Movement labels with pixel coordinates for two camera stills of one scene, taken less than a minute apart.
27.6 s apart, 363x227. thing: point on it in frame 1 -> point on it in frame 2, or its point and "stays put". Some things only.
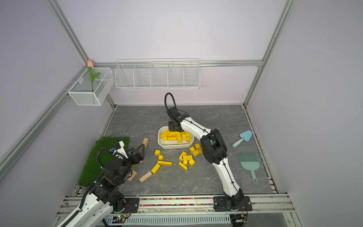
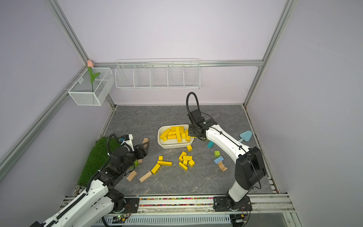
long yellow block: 179,136 stays put
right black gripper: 169,127 -> 190,130
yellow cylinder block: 172,138 stays put
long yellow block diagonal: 164,134 stays put
